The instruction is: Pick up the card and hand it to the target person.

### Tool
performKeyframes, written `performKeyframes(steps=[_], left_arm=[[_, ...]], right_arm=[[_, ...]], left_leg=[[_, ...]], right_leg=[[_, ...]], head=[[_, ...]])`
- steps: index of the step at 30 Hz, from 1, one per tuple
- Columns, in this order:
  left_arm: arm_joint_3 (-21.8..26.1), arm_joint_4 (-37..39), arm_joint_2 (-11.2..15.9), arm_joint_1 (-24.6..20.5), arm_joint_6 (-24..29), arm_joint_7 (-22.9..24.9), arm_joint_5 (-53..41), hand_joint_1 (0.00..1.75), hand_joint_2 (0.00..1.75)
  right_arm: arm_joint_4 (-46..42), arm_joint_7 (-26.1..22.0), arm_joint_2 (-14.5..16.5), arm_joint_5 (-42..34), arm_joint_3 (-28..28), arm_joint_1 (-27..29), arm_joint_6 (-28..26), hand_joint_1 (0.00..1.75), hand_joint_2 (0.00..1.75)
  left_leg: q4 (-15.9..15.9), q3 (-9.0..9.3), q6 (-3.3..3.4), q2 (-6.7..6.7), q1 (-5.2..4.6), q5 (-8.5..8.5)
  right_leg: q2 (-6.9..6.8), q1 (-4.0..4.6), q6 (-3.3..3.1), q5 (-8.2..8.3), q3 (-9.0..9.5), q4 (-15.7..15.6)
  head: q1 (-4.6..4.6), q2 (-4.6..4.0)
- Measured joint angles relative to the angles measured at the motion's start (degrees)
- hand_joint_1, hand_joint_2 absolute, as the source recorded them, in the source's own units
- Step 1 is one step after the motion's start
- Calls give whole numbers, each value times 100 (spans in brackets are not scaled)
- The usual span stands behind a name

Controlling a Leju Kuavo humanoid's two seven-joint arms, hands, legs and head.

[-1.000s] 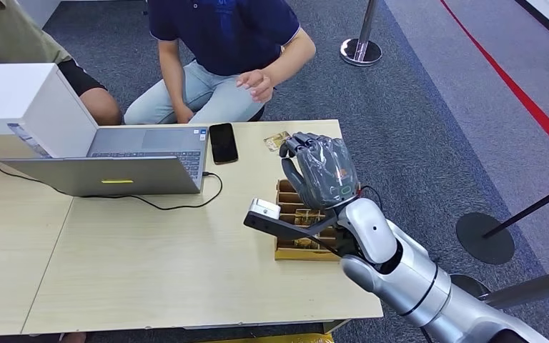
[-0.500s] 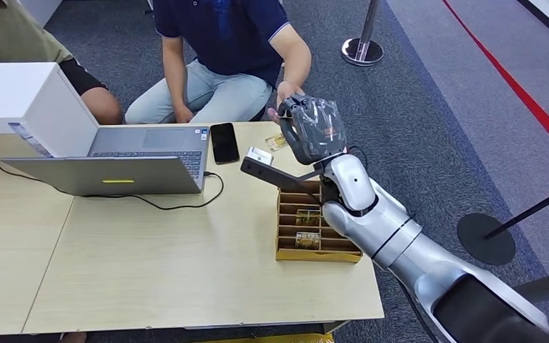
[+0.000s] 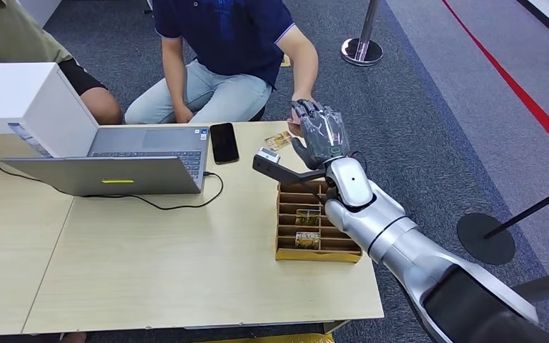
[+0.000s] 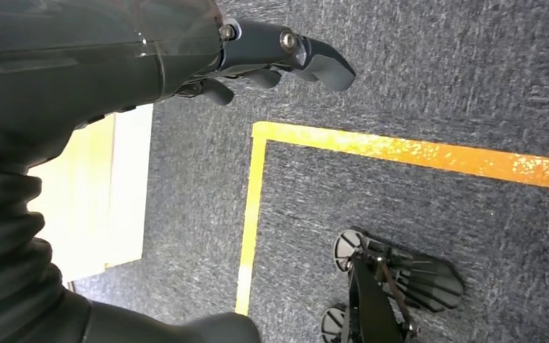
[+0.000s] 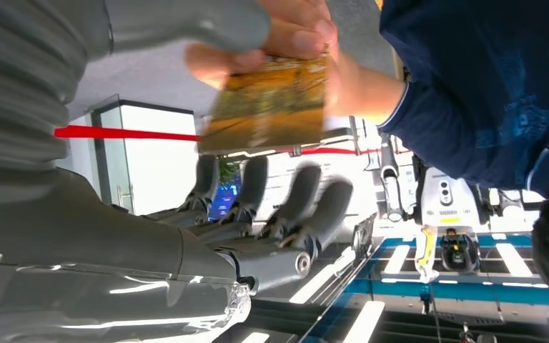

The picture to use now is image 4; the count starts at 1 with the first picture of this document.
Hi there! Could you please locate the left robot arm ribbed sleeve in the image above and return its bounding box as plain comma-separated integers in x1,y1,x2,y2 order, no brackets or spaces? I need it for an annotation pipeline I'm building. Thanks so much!
0,161,262,343

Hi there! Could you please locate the yellow floor tape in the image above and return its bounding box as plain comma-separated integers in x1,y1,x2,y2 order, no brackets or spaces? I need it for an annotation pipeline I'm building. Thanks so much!
234,120,549,343

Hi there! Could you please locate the pale wooden desk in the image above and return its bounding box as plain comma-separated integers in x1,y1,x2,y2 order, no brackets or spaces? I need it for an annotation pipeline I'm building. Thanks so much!
26,103,155,286

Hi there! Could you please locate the black robot leg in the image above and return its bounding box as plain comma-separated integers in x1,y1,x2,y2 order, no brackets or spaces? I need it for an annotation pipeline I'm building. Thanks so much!
340,253,420,343

